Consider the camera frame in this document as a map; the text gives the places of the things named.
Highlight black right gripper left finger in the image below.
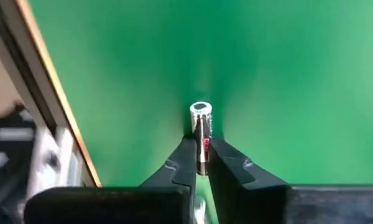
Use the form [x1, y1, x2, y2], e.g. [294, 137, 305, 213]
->
[24, 138, 197, 224]

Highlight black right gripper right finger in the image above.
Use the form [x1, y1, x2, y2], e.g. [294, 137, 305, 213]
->
[208, 138, 373, 224]

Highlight silver Energizer battery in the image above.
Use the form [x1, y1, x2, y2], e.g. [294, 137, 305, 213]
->
[189, 100, 213, 177]

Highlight silver aluminium extrusion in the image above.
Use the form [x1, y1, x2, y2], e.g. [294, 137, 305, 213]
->
[26, 123, 83, 200]

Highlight black box with white labels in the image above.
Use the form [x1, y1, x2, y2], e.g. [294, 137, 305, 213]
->
[0, 104, 37, 224]

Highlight wooden table board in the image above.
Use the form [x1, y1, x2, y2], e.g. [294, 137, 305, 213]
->
[14, 0, 103, 188]

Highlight black aluminium table frame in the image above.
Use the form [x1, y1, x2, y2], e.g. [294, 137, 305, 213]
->
[0, 0, 96, 189]

